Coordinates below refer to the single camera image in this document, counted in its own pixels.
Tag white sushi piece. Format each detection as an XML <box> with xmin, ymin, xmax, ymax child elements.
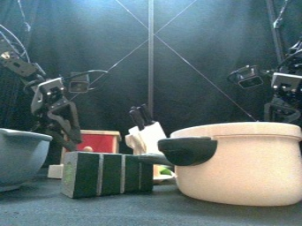
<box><xmin>45</xmin><ymin>163</ymin><xmax>65</xmax><ymax>180</ymax></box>

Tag green black striped sushi block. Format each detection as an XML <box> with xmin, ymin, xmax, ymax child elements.
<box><xmin>59</xmin><ymin>151</ymin><xmax>156</xmax><ymax>200</ymax></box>

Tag green toy food piece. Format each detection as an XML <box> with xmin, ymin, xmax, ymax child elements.
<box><xmin>157</xmin><ymin>165</ymin><xmax>174</xmax><ymax>177</ymax></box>

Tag red wooden box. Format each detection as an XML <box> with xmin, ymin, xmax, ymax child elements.
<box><xmin>59</xmin><ymin>129</ymin><xmax>122</xmax><ymax>156</ymax></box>

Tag grey-blue bowl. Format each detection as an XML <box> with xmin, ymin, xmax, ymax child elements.
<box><xmin>0</xmin><ymin>127</ymin><xmax>54</xmax><ymax>192</ymax></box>

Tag white knife block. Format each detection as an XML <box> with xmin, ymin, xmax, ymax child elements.
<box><xmin>124</xmin><ymin>121</ymin><xmax>169</xmax><ymax>156</ymax></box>

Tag white small plate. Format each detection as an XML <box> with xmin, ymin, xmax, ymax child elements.
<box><xmin>152</xmin><ymin>173</ymin><xmax>176</xmax><ymax>185</ymax></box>

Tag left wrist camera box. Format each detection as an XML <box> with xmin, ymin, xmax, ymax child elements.
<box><xmin>66</xmin><ymin>72</ymin><xmax>92</xmax><ymax>94</ymax></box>

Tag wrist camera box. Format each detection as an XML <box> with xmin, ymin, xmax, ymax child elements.
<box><xmin>66</xmin><ymin>72</ymin><xmax>92</xmax><ymax>94</ymax></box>
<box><xmin>225</xmin><ymin>64</ymin><xmax>265</xmax><ymax>90</ymax></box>

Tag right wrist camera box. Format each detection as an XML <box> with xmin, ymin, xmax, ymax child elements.
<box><xmin>225</xmin><ymin>64</ymin><xmax>265</xmax><ymax>90</ymax></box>

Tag black toy knife handle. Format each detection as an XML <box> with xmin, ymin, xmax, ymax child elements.
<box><xmin>128</xmin><ymin>106</ymin><xmax>145</xmax><ymax>132</ymax></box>
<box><xmin>138</xmin><ymin>103</ymin><xmax>156</xmax><ymax>125</ymax></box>

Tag white pot with black handle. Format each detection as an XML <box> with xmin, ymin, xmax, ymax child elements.
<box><xmin>156</xmin><ymin>121</ymin><xmax>302</xmax><ymax>207</ymax></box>

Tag grey utensil handle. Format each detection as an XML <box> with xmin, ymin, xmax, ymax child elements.
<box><xmin>136</xmin><ymin>153</ymin><xmax>174</xmax><ymax>167</ymax></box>

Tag grey metal frame pole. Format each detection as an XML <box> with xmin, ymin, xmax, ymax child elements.
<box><xmin>146</xmin><ymin>0</ymin><xmax>156</xmax><ymax>119</ymax></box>

